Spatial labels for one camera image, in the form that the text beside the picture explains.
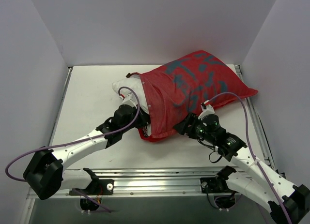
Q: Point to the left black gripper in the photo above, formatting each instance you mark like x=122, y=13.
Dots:
x=142, y=120

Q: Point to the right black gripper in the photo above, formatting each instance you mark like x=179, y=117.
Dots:
x=188, y=124

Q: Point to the white pillow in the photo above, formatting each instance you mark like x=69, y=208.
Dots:
x=130, y=88

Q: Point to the red printed pillowcase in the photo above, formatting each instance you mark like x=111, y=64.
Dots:
x=176, y=88

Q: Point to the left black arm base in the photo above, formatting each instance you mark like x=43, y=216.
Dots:
x=97, y=187

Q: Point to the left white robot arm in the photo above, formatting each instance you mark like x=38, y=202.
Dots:
x=48, y=170

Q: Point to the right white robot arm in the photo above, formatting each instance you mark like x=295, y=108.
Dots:
x=286, y=202

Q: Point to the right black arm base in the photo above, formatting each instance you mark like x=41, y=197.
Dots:
x=214, y=185

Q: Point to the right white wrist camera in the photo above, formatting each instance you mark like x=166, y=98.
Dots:
x=206, y=109

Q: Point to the aluminium mounting rail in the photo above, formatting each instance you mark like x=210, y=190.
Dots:
x=157, y=180

